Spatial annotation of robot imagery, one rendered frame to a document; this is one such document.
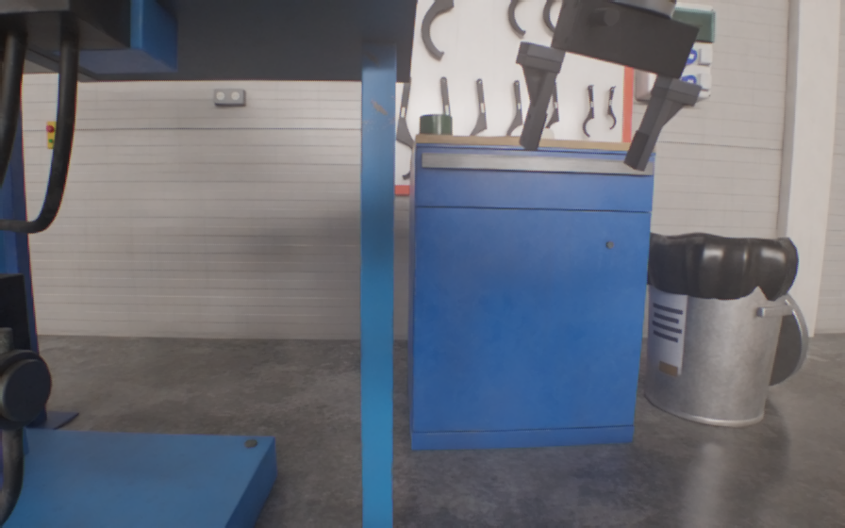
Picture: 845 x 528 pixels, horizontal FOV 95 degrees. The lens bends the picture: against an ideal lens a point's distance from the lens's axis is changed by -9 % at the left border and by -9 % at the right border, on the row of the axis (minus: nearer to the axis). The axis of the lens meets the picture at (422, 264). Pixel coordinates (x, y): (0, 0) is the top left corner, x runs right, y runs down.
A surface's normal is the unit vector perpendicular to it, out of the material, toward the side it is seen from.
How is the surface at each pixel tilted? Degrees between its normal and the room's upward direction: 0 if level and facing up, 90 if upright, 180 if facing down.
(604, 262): 90
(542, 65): 114
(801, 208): 90
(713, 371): 93
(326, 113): 90
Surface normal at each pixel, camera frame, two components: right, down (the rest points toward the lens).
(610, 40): 0.08, 0.50
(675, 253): -0.72, -0.14
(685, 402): -0.77, 0.11
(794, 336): -0.93, 0.25
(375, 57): 0.06, 0.11
